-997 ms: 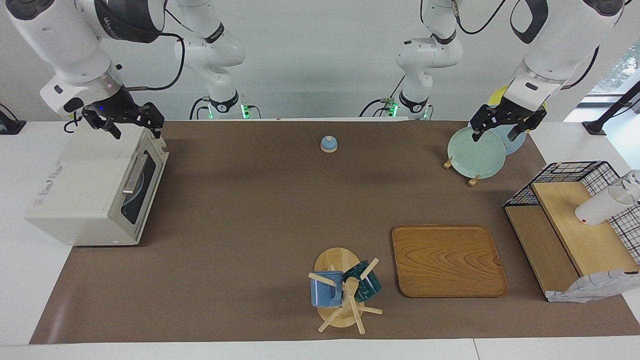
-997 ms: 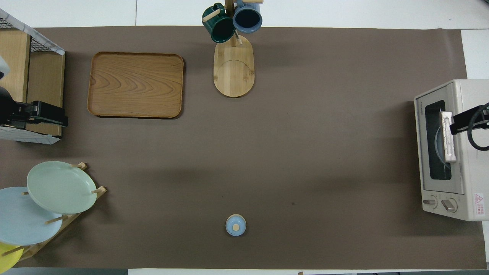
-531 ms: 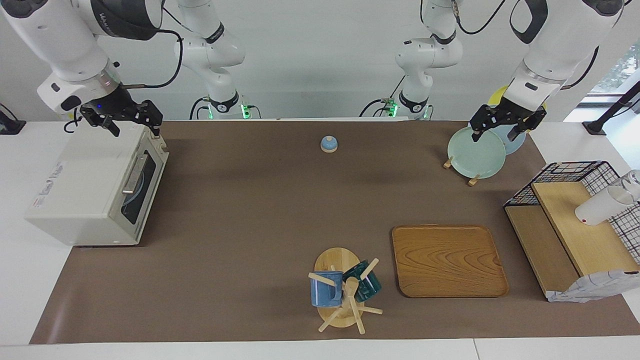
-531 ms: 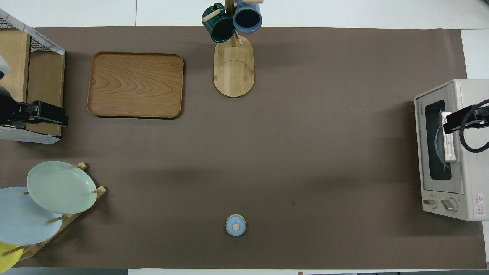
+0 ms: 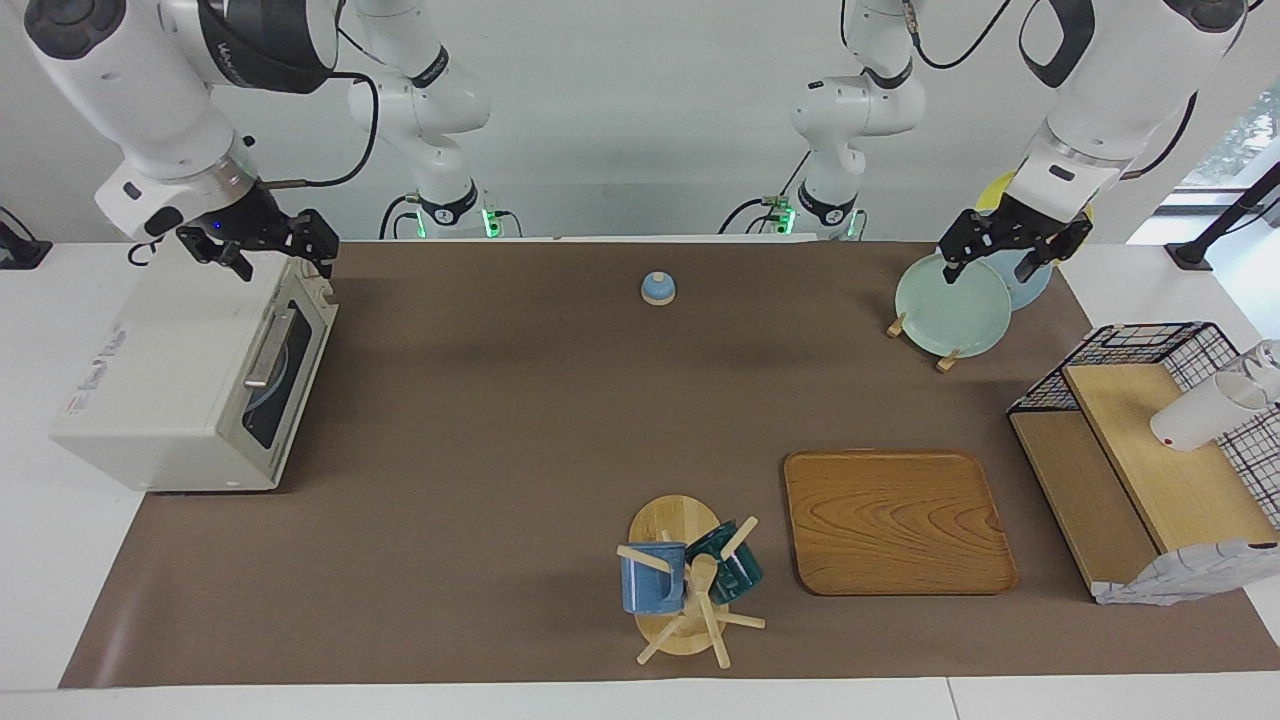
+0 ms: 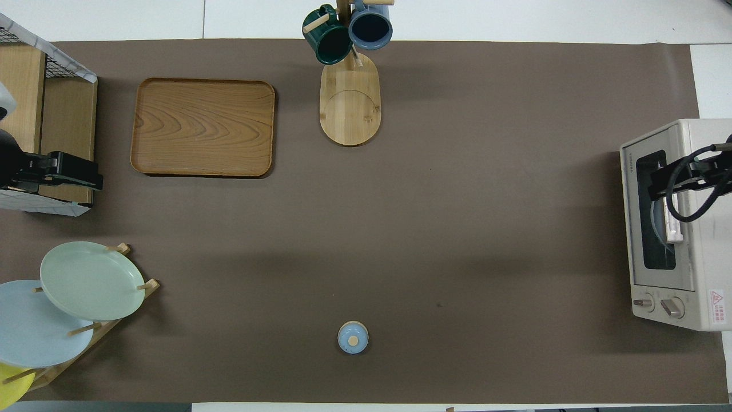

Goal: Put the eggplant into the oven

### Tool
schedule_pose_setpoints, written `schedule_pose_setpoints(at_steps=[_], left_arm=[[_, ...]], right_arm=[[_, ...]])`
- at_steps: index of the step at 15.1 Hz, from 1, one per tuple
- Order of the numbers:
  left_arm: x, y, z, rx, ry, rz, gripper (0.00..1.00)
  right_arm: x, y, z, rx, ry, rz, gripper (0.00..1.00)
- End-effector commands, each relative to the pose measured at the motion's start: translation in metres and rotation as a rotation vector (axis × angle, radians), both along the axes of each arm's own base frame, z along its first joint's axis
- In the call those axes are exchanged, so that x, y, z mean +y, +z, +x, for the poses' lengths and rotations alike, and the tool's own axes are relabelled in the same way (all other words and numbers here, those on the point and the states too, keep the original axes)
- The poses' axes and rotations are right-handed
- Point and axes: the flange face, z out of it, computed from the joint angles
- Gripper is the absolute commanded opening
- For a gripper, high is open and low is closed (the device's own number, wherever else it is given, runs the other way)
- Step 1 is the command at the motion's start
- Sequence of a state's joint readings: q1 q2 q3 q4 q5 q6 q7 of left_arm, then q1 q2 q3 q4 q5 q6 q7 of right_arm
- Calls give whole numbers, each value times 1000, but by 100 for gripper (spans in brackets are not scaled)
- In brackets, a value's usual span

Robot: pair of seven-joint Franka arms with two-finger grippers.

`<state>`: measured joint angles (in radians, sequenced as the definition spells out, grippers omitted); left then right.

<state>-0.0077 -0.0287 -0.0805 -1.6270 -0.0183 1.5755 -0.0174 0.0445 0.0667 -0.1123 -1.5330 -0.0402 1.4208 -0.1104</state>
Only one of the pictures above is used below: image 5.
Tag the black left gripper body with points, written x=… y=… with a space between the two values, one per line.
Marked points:
x=1015 y=225

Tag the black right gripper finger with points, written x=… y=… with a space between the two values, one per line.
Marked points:
x=320 y=245
x=236 y=265

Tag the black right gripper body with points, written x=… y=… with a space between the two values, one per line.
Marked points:
x=245 y=225

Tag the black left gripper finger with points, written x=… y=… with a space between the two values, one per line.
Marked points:
x=1032 y=265
x=955 y=268

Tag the light blue round plate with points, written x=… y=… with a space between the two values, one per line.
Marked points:
x=272 y=378

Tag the white toaster oven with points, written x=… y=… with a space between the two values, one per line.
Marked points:
x=170 y=380

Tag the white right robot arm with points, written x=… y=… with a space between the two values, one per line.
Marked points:
x=150 y=90

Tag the light blue racked plate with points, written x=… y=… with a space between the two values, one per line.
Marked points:
x=1030 y=292

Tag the yellow racked plate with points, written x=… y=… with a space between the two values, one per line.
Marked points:
x=997 y=192

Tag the pale green racked plate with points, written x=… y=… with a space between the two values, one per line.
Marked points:
x=950 y=315

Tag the wooden plate rack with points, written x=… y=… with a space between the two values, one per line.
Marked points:
x=947 y=360

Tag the black angled stand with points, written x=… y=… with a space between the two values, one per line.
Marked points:
x=1215 y=225

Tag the white cup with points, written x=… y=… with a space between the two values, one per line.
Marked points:
x=1195 y=415

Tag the window with greenery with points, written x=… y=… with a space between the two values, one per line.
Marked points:
x=1240 y=140

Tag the clear glass cup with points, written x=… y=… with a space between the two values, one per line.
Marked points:
x=1268 y=365

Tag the wooden serving tray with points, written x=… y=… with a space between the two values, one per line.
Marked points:
x=890 y=525

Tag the brown table mat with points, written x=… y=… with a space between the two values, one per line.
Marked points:
x=450 y=520

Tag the grid patterned fabric liner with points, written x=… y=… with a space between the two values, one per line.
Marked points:
x=1180 y=578

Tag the dark green mug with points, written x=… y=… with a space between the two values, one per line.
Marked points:
x=740 y=575

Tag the wooden mug tree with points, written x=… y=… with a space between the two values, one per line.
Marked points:
x=670 y=520

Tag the blue mug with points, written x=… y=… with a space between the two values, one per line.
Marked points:
x=645 y=590

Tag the black clamp mount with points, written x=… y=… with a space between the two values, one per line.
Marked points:
x=20 y=252

